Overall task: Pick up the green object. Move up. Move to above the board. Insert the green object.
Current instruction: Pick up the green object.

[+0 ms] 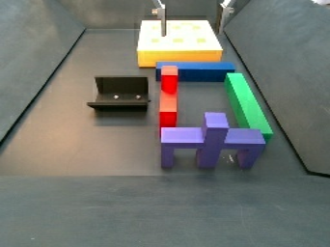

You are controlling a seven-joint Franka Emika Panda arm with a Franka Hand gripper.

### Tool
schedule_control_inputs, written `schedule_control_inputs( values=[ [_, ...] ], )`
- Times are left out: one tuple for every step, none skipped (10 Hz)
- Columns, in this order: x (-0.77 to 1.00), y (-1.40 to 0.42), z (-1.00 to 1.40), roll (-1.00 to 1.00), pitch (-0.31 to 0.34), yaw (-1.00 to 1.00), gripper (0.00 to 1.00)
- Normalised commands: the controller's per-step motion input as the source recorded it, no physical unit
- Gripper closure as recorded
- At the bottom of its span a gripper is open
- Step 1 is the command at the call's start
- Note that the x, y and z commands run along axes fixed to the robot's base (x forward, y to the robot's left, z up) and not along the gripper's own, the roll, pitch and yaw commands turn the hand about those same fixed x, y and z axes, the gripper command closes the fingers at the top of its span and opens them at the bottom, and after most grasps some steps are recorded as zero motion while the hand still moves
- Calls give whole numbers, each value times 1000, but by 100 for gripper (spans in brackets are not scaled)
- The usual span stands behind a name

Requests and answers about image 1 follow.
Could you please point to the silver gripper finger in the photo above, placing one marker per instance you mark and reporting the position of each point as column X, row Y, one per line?
column 159, row 12
column 226, row 10

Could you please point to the green long block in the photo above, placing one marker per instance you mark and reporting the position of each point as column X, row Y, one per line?
column 249, row 113

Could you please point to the yellow slotted board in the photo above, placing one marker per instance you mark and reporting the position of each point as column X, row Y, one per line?
column 190, row 42

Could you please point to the red long block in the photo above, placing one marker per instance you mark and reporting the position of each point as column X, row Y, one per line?
column 169, row 96

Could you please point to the blue long block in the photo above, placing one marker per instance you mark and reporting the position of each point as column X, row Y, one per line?
column 198, row 71

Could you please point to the purple cross-shaped block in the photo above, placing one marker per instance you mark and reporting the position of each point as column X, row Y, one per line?
column 210, row 139

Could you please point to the black angled bracket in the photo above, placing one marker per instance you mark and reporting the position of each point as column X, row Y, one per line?
column 121, row 92

